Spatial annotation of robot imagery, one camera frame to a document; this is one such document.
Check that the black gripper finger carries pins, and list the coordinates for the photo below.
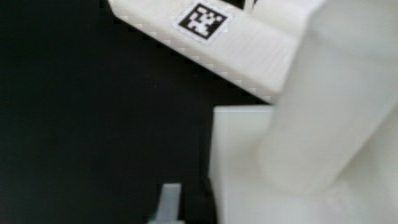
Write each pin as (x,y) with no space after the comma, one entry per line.
(167,208)

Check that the white chair seat part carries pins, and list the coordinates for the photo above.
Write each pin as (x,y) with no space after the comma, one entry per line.
(304,154)

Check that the white chair backrest frame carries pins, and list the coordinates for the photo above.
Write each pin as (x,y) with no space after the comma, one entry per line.
(236,39)

